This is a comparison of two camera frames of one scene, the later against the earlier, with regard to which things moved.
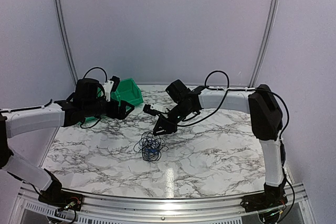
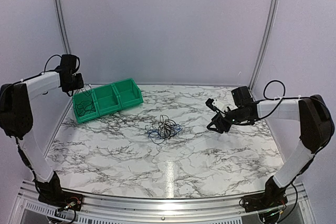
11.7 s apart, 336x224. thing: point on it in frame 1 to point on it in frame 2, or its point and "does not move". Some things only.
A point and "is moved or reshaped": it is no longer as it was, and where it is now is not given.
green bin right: x=127 y=89 does not move
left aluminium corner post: x=63 y=27 does not move
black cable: x=150 y=146 is moved or reshaped
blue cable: x=152 y=150 is moved or reshaped
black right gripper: x=161 y=122 to x=220 y=123
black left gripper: x=120 y=115 to x=80 y=84
